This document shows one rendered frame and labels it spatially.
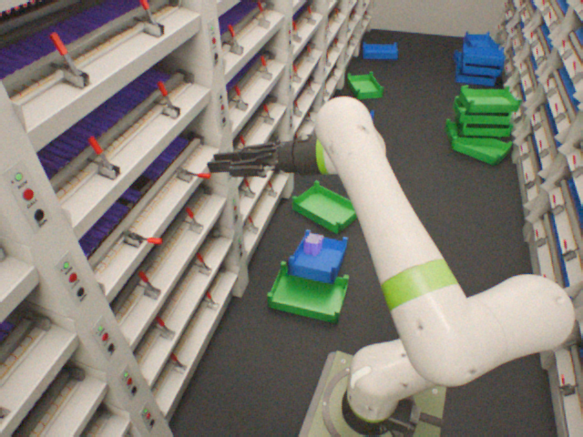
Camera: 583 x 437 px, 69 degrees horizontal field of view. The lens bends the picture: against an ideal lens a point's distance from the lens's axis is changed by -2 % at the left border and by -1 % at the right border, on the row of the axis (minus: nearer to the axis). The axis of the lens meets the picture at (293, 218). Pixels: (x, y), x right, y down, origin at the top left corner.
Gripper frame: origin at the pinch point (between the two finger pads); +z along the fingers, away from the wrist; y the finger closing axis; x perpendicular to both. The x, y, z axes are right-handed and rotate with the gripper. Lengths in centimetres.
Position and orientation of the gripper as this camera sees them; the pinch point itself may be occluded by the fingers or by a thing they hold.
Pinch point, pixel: (223, 162)
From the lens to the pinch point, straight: 109.5
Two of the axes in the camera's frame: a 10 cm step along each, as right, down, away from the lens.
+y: -2.9, 6.4, -7.1
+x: 2.6, 7.7, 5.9
